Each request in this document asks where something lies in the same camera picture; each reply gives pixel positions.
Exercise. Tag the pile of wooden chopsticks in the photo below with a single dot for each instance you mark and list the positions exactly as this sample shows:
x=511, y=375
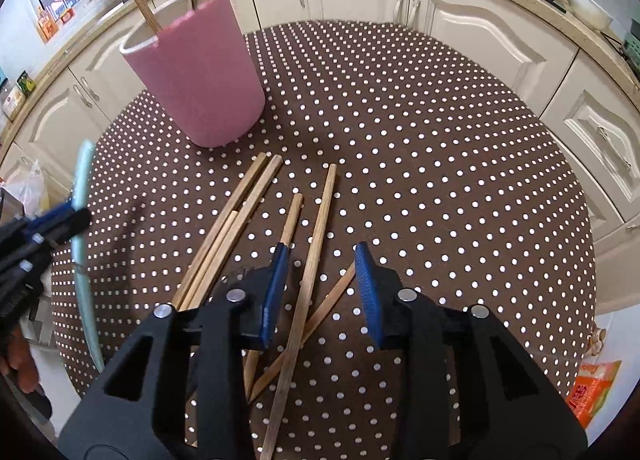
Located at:
x=250, y=205

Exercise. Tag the pink cup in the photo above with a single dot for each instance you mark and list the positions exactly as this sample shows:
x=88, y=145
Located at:
x=200, y=80

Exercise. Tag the glass jar beige contents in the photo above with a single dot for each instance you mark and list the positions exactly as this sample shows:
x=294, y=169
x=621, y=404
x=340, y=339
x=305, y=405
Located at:
x=12, y=103

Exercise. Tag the green electric cooker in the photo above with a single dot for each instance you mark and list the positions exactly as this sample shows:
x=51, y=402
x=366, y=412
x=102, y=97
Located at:
x=632, y=43

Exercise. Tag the beige kitchen countertop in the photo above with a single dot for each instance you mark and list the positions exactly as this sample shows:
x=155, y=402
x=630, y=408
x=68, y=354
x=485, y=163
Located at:
x=550, y=25

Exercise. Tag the small dark jar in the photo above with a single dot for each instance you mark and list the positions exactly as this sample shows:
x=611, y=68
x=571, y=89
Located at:
x=26, y=83

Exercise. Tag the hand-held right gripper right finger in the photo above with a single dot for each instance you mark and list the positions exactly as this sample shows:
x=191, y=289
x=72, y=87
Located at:
x=367, y=290

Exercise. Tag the white bowl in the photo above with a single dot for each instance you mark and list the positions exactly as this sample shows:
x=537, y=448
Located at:
x=590, y=8

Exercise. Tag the small orange box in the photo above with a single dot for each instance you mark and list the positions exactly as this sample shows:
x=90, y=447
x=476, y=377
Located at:
x=67, y=15

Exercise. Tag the clear plastic bag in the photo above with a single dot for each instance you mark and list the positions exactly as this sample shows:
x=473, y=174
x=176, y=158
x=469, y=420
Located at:
x=30, y=187

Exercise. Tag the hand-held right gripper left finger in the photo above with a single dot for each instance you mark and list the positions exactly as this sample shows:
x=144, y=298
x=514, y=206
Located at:
x=275, y=285

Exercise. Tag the person's left hand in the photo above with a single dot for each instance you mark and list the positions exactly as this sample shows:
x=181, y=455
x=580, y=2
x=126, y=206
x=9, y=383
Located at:
x=20, y=365

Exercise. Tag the orange plastic bag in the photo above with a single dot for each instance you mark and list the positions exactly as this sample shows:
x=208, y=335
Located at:
x=592, y=392

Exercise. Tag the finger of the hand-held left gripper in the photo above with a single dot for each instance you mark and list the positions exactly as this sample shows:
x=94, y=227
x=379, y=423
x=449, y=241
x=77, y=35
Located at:
x=47, y=221
x=30, y=270

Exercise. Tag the orange plastic bottle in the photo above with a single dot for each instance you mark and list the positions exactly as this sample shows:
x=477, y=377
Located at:
x=47, y=26

